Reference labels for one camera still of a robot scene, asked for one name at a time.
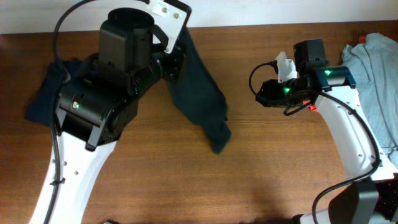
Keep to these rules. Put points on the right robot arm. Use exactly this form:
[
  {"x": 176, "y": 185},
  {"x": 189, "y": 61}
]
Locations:
[{"x": 369, "y": 192}]

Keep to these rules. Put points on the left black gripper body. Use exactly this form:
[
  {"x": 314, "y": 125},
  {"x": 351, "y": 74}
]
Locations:
[{"x": 170, "y": 65}]

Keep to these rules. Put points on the folded navy blue garment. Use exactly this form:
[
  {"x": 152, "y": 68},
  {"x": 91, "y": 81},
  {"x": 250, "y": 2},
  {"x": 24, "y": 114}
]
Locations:
[{"x": 41, "y": 109}]

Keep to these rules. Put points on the red orange garment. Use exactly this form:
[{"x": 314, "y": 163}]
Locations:
[{"x": 312, "y": 107}]

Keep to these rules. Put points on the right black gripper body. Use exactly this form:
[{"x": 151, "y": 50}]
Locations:
[{"x": 283, "y": 94}]

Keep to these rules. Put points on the light grey blue garment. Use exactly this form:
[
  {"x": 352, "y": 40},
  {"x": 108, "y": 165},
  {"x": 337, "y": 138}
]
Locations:
[{"x": 374, "y": 67}]

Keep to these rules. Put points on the dark green black t-shirt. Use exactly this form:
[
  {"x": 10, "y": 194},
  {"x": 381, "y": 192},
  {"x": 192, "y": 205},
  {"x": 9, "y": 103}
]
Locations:
[{"x": 198, "y": 97}]

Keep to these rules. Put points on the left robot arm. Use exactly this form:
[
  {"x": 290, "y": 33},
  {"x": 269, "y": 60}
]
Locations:
[{"x": 137, "y": 48}]

